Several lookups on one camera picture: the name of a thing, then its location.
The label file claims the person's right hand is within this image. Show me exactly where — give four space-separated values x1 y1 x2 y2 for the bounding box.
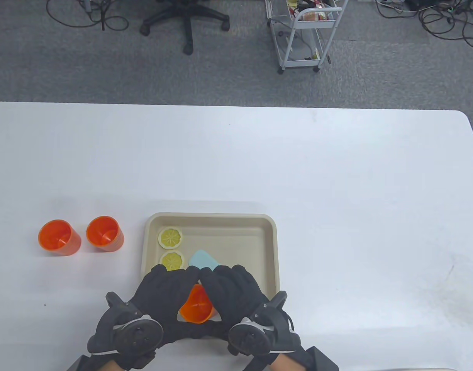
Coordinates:
200 265 268 341

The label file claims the person's left hand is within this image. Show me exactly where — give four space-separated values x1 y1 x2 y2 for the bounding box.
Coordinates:
132 264 201 344

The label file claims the yellow lemon slice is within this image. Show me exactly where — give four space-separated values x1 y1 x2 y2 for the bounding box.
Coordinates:
159 250 185 272
158 227 183 250

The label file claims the orange plastic cup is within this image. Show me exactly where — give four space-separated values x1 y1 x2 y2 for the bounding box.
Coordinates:
86 216 125 252
178 283 215 324
38 220 82 256

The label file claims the light blue dessert spatula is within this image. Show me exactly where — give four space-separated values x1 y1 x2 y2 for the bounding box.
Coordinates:
189 249 221 271

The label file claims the beige food tray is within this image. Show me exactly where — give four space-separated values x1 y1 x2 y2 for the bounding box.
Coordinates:
140 213 281 311

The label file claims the person's right forearm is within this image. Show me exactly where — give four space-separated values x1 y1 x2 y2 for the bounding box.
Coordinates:
273 354 299 371

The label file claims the black right hand controller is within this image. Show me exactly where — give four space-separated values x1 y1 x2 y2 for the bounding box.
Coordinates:
227 291 302 356

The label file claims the black hand controller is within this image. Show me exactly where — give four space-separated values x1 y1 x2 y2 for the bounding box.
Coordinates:
227 291 302 356
87 292 164 366

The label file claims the black left hand controller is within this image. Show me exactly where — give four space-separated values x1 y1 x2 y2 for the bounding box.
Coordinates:
87 292 164 366

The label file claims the black office chair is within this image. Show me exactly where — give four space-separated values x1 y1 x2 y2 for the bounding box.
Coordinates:
140 0 231 55

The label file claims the white wheeled cart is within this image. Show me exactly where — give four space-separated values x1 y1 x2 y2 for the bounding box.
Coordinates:
266 0 349 74

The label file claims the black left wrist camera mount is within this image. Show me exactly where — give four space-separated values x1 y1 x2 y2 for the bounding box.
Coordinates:
66 355 117 371

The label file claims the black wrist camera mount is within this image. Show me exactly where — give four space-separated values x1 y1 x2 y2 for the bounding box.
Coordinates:
298 346 339 371
66 355 117 371

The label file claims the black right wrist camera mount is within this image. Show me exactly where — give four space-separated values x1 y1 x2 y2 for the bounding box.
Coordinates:
298 346 339 371

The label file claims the black cable bundle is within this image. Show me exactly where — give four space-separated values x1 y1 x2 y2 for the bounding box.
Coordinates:
46 0 129 31
375 0 473 51

